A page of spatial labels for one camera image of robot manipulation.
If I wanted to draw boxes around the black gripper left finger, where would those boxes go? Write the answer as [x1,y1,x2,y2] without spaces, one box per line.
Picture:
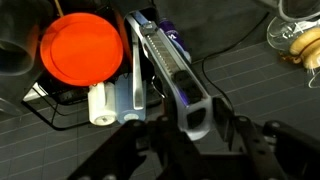
[67,117,214,180]

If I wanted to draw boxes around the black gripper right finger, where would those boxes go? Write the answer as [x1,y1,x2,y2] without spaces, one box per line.
[212,98,320,180]

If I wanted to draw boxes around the grey safety knife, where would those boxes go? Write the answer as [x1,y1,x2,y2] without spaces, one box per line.
[126,11,213,140]

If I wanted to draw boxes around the blue plastic utensil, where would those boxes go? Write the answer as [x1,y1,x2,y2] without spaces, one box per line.
[115,73,146,124]

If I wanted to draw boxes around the white plastic utensil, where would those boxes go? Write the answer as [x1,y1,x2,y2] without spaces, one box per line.
[88,82,117,126]

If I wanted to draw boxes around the orange round lid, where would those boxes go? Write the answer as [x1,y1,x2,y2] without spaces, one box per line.
[40,13,123,86]

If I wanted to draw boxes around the black wire dish rack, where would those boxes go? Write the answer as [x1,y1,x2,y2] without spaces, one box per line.
[19,0,168,132]

